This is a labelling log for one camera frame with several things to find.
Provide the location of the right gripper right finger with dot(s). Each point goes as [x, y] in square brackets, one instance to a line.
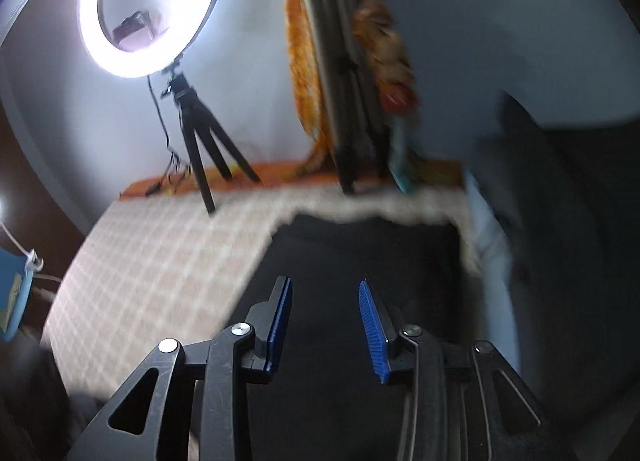
[461, 402]

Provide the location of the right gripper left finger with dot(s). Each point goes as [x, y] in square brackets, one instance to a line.
[149, 417]

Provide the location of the black Kappa pants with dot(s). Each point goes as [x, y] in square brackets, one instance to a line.
[325, 402]

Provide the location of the light blue folded jeans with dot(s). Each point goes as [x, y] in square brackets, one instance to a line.
[495, 311]

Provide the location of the beige plaid bed blanket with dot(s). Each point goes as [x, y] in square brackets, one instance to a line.
[164, 267]

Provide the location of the white clip desk lamp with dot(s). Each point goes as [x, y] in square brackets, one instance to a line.
[34, 262]

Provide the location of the black folded garment on stack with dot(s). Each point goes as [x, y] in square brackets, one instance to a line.
[576, 190]

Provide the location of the black mini tripod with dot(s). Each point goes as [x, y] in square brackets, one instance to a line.
[199, 125]

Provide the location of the ring light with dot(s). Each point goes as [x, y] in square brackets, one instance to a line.
[134, 38]

